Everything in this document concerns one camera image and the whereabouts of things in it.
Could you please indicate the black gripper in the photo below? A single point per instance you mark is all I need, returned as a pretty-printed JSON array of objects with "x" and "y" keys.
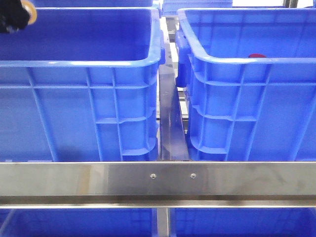
[{"x": 13, "y": 16}]

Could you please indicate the yellow round button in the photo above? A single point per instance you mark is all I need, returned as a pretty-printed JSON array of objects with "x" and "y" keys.
[{"x": 31, "y": 9}]

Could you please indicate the red round button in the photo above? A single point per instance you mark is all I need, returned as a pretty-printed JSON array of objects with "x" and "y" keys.
[{"x": 257, "y": 55}]

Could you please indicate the blue crate behind left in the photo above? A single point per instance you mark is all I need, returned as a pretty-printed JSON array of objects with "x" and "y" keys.
[{"x": 96, "y": 3}]

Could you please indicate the blue plastic crate left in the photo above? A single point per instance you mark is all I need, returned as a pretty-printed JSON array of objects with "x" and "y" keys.
[{"x": 80, "y": 84}]

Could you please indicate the blue plastic crate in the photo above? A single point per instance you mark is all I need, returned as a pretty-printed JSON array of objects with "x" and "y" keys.
[
  {"x": 249, "y": 109},
  {"x": 80, "y": 84}
]

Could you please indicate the far blue crate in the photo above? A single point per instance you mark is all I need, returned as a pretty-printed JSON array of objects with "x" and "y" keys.
[{"x": 170, "y": 7}]

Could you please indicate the lower left blue crate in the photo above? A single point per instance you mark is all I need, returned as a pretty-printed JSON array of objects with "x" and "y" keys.
[{"x": 80, "y": 223}]

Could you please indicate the blue plastic crate right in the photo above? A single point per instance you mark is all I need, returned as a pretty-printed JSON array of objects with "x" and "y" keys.
[{"x": 249, "y": 109}]

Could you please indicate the lower right blue crate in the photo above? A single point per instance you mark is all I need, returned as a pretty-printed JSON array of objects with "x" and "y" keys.
[{"x": 243, "y": 222}]

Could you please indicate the metal shelf rack frame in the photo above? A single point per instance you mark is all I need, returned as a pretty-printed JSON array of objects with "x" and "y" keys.
[{"x": 173, "y": 181}]

